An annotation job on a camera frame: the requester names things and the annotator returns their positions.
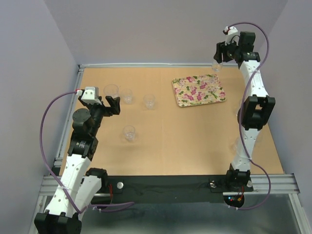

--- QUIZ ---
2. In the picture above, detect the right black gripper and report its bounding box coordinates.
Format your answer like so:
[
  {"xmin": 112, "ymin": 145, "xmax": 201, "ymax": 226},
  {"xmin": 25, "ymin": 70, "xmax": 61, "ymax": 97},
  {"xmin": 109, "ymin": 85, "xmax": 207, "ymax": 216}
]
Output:
[{"xmin": 213, "ymin": 36, "xmax": 241, "ymax": 63}]

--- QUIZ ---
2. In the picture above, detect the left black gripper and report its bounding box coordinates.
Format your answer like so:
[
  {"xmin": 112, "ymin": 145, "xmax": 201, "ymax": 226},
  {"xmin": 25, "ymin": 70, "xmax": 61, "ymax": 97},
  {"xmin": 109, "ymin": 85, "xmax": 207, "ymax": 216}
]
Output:
[{"xmin": 78, "ymin": 96, "xmax": 120, "ymax": 137}]

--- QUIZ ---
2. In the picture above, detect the large clear tumbler glass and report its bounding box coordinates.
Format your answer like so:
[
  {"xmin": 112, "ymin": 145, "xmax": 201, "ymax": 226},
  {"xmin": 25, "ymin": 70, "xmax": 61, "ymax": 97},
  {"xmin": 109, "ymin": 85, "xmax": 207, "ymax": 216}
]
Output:
[{"xmin": 103, "ymin": 84, "xmax": 119, "ymax": 98}]

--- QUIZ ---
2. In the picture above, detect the tall stemmed wine glass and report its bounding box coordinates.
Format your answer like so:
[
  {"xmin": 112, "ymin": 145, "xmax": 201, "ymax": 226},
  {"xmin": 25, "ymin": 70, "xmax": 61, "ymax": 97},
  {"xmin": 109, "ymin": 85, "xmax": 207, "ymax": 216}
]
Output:
[{"xmin": 212, "ymin": 60, "xmax": 223, "ymax": 73}]

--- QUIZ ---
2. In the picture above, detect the small clear glass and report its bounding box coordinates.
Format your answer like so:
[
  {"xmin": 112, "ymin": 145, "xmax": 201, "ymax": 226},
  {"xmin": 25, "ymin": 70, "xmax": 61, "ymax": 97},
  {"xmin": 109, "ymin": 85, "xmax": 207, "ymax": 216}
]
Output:
[
  {"xmin": 123, "ymin": 125, "xmax": 136, "ymax": 142},
  {"xmin": 143, "ymin": 94, "xmax": 156, "ymax": 110},
  {"xmin": 121, "ymin": 89, "xmax": 133, "ymax": 104},
  {"xmin": 230, "ymin": 137, "xmax": 240, "ymax": 156}
]

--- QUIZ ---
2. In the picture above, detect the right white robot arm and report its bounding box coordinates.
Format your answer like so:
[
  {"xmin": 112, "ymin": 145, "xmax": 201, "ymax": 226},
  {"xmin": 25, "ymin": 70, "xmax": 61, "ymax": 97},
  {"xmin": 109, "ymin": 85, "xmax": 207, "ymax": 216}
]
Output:
[{"xmin": 214, "ymin": 27, "xmax": 275, "ymax": 192}]

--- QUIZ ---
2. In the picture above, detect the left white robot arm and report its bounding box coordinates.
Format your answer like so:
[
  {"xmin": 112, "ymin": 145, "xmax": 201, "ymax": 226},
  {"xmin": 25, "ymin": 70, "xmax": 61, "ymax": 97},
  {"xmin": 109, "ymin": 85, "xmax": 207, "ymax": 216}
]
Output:
[{"xmin": 34, "ymin": 96, "xmax": 120, "ymax": 234}]

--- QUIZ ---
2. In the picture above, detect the floral patterned tray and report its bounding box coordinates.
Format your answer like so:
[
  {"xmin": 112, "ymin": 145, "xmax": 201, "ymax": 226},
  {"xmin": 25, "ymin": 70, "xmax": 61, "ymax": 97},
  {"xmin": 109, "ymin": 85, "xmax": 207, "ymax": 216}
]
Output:
[{"xmin": 172, "ymin": 74, "xmax": 226, "ymax": 107}]

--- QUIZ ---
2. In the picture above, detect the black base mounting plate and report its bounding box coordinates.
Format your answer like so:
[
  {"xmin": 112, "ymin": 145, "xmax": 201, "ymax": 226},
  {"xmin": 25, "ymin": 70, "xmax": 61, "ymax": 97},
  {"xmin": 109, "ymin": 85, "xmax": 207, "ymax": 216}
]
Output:
[{"xmin": 91, "ymin": 175, "xmax": 253, "ymax": 211}]

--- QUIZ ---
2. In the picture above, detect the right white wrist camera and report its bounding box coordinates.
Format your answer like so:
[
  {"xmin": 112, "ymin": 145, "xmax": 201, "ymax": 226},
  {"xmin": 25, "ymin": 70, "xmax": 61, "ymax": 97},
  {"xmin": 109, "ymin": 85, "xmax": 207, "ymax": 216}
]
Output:
[{"xmin": 223, "ymin": 26, "xmax": 239, "ymax": 45}]

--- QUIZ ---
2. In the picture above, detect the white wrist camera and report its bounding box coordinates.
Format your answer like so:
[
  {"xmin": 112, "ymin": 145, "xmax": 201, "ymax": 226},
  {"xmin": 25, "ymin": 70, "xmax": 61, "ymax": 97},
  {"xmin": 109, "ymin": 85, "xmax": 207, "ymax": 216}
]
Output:
[
  {"xmin": 223, "ymin": 26, "xmax": 239, "ymax": 45},
  {"xmin": 80, "ymin": 87, "xmax": 100, "ymax": 104}
]

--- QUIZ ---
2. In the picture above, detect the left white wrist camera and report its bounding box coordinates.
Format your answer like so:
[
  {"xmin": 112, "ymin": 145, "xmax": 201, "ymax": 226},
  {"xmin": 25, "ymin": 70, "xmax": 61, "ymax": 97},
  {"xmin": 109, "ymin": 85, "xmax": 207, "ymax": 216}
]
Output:
[{"xmin": 80, "ymin": 87, "xmax": 100, "ymax": 104}]

